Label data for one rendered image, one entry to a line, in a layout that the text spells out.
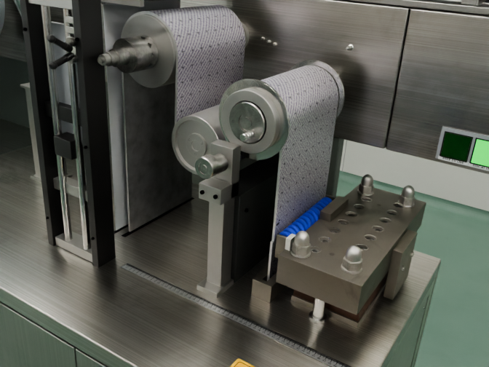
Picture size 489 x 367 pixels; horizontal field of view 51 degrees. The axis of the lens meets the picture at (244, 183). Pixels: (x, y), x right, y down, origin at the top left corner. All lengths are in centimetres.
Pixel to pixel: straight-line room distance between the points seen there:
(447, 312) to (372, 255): 176
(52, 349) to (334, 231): 61
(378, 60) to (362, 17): 9
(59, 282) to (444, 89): 86
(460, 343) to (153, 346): 183
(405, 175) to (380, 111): 260
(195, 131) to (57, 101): 28
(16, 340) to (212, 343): 49
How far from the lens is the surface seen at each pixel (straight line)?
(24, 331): 122
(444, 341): 254
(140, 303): 104
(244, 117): 92
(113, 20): 113
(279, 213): 98
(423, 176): 373
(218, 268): 103
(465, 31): 111
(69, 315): 103
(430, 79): 113
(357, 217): 111
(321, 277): 92
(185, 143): 103
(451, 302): 280
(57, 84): 110
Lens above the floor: 153
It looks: 24 degrees down
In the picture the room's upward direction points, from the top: 3 degrees clockwise
